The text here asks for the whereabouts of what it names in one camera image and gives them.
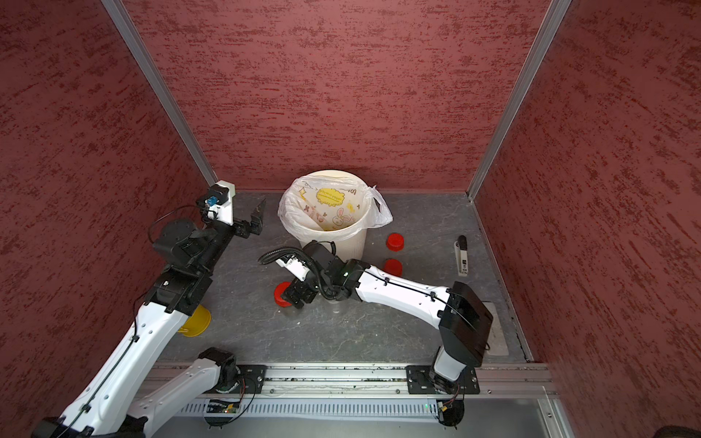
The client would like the grey black stapler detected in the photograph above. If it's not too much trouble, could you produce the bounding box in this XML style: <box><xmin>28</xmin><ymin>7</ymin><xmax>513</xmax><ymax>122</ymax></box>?
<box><xmin>454</xmin><ymin>235</ymin><xmax>469</xmax><ymax>277</ymax></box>

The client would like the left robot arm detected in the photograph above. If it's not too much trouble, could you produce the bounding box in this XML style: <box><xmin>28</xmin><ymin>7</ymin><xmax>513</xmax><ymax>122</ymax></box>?
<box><xmin>32</xmin><ymin>184</ymin><xmax>266</xmax><ymax>437</ymax></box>

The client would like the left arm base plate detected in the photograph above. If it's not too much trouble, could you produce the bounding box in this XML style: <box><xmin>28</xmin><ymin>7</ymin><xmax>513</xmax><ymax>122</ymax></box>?
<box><xmin>213</xmin><ymin>365</ymin><xmax>268</xmax><ymax>395</ymax></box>

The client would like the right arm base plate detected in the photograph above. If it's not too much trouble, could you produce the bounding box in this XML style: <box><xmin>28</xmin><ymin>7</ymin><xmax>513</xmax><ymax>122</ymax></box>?
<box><xmin>405</xmin><ymin>365</ymin><xmax>480</xmax><ymax>396</ymax></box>

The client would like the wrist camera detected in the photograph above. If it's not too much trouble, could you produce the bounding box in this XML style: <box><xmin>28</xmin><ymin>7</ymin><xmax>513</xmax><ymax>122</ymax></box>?
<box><xmin>276</xmin><ymin>257</ymin><xmax>310</xmax><ymax>281</ymax></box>
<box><xmin>204</xmin><ymin>180</ymin><xmax>235</xmax><ymax>226</ymax></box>

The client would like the yellow pencil cup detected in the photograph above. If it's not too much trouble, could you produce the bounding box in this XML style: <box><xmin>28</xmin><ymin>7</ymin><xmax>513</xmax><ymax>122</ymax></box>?
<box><xmin>178</xmin><ymin>305</ymin><xmax>212</xmax><ymax>338</ymax></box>

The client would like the cream plastic waste bin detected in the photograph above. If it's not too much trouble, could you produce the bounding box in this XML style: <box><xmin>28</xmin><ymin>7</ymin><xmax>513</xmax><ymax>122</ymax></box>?
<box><xmin>277</xmin><ymin>170</ymin><xmax>372</xmax><ymax>260</ymax></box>

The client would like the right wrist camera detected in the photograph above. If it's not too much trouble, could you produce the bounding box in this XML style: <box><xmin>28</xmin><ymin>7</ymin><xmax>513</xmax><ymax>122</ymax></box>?
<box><xmin>276</xmin><ymin>257</ymin><xmax>310</xmax><ymax>281</ymax></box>

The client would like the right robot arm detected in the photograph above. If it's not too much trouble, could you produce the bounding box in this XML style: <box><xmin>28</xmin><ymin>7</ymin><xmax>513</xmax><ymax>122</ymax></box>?
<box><xmin>259</xmin><ymin>241</ymin><xmax>494</xmax><ymax>385</ymax></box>

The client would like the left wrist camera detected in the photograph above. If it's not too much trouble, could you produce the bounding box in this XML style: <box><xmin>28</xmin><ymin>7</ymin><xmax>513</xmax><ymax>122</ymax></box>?
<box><xmin>204</xmin><ymin>180</ymin><xmax>235</xmax><ymax>226</ymax></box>

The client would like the aluminium mounting rail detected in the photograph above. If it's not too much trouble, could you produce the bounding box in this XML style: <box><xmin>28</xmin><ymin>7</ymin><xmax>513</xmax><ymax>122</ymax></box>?
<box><xmin>141</xmin><ymin>360</ymin><xmax>557</xmax><ymax>400</ymax></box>

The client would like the white printed bin liner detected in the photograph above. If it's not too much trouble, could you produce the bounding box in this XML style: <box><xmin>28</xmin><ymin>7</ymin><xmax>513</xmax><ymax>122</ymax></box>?
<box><xmin>277</xmin><ymin>170</ymin><xmax>394</xmax><ymax>244</ymax></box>

